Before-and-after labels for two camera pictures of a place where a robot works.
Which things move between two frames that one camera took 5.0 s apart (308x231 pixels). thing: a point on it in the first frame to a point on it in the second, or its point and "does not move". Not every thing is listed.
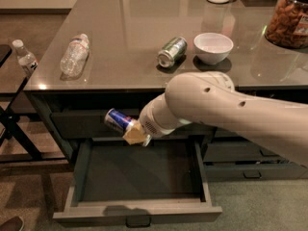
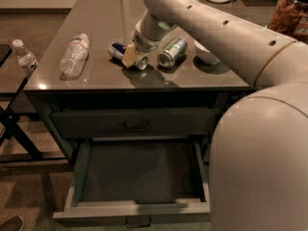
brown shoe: x=13 y=223 does not move
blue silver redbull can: x=117 y=120 to x=117 y=50
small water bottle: x=27 y=61 does not move
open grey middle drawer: x=115 y=180 does not move
